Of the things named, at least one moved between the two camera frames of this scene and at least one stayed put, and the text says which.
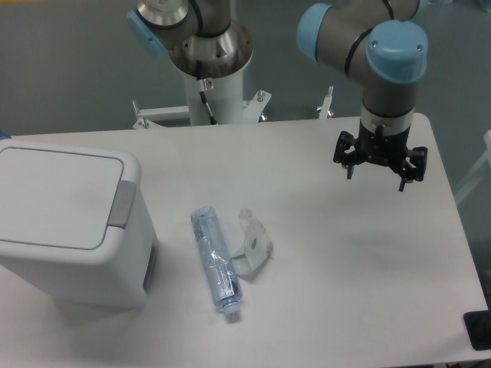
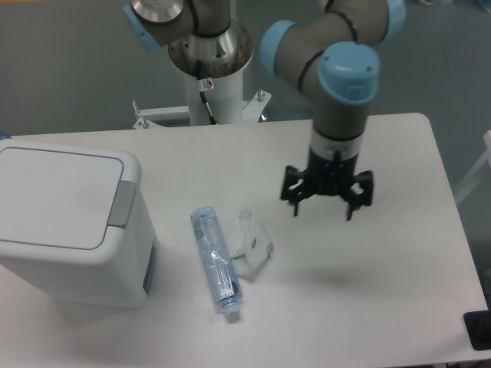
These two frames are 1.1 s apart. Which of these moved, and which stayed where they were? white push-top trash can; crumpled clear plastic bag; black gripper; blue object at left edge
Moved: black gripper
Stayed: blue object at left edge; crumpled clear plastic bag; white push-top trash can
